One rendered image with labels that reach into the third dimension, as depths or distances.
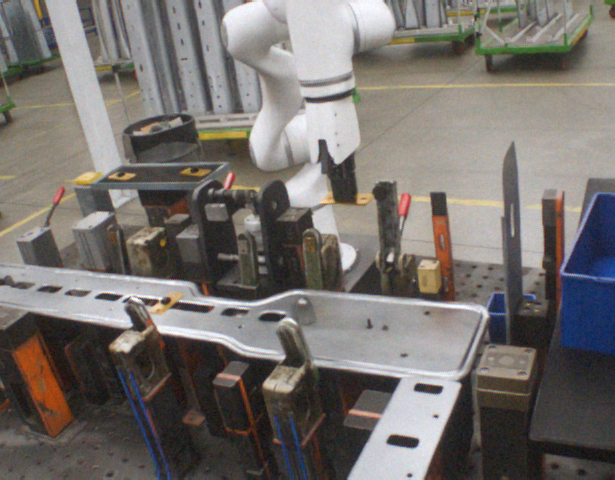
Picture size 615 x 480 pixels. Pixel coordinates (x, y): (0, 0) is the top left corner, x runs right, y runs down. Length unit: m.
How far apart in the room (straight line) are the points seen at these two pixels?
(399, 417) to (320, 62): 0.53
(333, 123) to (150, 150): 3.29
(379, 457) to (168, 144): 3.46
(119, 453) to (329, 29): 1.04
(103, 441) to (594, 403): 1.10
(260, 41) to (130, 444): 0.94
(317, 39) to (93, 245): 0.92
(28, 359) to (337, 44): 0.99
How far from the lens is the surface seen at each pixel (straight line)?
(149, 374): 1.30
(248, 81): 5.84
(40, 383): 1.62
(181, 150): 4.26
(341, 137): 1.02
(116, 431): 1.64
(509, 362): 0.99
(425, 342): 1.15
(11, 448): 1.75
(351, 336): 1.19
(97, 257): 1.71
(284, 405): 1.04
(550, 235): 1.18
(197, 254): 1.54
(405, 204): 1.33
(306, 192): 1.71
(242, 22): 1.41
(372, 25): 1.00
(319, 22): 0.97
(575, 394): 0.98
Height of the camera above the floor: 1.66
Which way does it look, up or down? 25 degrees down
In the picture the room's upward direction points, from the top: 11 degrees counter-clockwise
